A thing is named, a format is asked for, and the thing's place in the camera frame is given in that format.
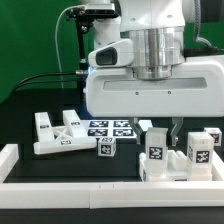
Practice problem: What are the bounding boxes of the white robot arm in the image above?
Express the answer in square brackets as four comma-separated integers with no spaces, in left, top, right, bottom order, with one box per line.
[86,0,224,143]

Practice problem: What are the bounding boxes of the grey camera cable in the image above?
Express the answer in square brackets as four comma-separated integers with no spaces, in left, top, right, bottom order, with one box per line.
[54,4,81,89]

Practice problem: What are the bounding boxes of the white seat block with pegs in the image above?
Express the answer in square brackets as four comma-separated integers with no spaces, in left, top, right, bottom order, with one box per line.
[138,149,214,183]

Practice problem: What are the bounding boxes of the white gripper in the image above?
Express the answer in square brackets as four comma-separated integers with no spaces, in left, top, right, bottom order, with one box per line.
[86,39,224,146]

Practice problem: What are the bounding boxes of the white chair back frame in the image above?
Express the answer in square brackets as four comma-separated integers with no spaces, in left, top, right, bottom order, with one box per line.
[34,110,97,155]

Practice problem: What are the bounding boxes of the white right barrier rail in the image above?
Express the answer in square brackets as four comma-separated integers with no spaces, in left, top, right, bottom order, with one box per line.
[212,152,224,181]

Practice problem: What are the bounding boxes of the white chair seat plate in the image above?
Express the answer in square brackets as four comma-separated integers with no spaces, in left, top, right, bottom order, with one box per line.
[79,119,154,144]

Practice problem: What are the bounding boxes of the white barrier rail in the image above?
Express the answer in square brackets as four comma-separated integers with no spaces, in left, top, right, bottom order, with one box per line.
[212,152,224,181]
[0,181,224,209]
[0,144,19,184]

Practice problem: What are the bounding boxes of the black cables on table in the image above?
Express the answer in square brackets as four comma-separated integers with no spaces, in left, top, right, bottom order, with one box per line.
[11,70,84,96]

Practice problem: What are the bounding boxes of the black camera on stand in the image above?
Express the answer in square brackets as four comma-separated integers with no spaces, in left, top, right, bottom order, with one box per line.
[66,3,118,20]

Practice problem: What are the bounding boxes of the white tagged cube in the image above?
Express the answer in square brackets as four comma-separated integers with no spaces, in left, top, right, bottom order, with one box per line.
[204,127,222,146]
[98,136,116,157]

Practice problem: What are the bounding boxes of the white left barrier rail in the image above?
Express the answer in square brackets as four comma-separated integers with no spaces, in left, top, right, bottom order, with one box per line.
[0,144,19,184]

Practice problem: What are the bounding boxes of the white front barrier rail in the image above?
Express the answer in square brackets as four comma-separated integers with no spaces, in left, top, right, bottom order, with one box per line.
[0,181,224,209]

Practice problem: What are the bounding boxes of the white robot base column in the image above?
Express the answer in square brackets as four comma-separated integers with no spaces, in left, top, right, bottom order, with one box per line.
[89,14,123,68]

